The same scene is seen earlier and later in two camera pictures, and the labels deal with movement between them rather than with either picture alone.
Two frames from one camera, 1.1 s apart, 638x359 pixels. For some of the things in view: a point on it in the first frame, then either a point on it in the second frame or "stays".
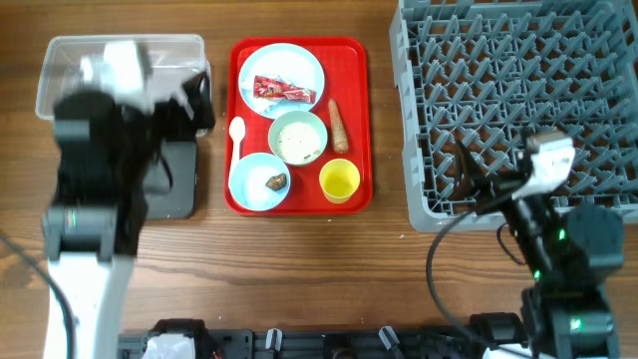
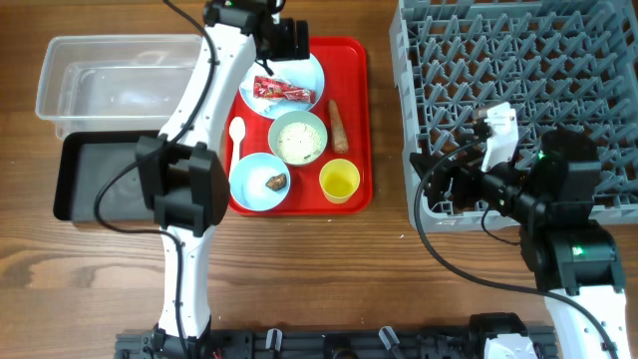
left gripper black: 202,107 to 285,51
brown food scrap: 276,182 stays
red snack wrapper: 273,88 stays
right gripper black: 470,177 to 445,171
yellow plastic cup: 339,179 stays
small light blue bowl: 259,181 stays
